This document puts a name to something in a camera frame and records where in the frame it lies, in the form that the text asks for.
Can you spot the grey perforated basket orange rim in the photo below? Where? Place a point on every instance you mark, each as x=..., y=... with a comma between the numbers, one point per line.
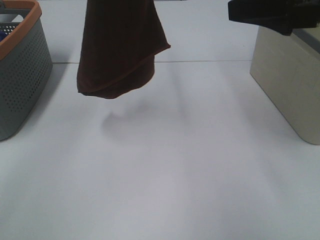
x=25, y=64

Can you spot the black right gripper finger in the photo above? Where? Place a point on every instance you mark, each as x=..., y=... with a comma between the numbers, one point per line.
x=281, y=16

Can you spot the blue cloth in basket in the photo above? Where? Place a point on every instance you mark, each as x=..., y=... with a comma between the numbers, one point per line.
x=2, y=35

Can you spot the beige bin grey rim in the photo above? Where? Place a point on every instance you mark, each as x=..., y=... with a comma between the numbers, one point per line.
x=287, y=68

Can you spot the brown towel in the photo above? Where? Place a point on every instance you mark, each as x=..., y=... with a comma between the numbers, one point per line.
x=120, y=41

